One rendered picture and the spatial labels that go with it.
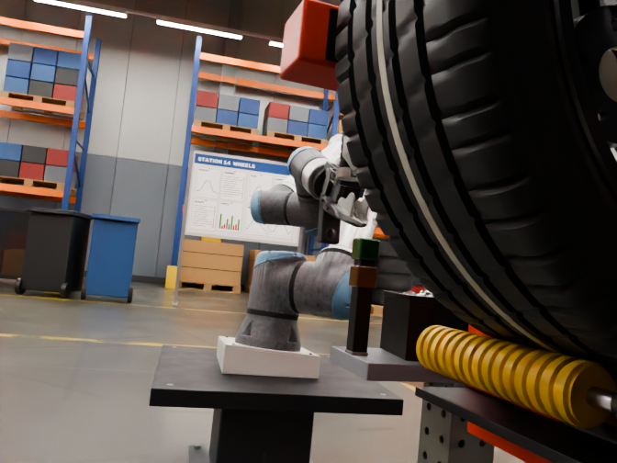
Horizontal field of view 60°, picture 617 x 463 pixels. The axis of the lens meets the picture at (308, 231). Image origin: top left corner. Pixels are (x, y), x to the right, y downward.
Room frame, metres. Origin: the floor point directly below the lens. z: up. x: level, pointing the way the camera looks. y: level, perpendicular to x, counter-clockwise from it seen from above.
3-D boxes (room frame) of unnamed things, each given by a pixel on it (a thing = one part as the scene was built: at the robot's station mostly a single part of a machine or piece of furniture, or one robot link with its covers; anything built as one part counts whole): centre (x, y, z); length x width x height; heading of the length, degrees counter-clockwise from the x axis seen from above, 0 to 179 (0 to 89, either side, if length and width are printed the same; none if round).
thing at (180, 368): (1.57, 0.08, 0.15); 0.60 x 0.60 x 0.30; 12
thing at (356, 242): (0.99, -0.11, 0.64); 0.04 x 0.04 x 0.04; 19
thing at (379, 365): (1.06, -0.29, 0.44); 0.43 x 0.17 x 0.03; 109
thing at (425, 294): (1.05, -0.27, 0.51); 0.20 x 0.14 x 0.13; 101
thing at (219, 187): (6.63, 0.80, 0.98); 1.50 x 0.50 x 1.95; 102
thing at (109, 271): (6.34, 2.26, 0.49); 0.64 x 0.54 x 0.97; 19
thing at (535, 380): (0.58, -0.22, 0.51); 0.29 x 0.06 x 0.06; 19
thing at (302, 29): (0.61, 0.00, 0.85); 0.09 x 0.08 x 0.07; 109
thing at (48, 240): (6.21, 2.86, 0.49); 0.64 x 0.54 x 0.97; 2
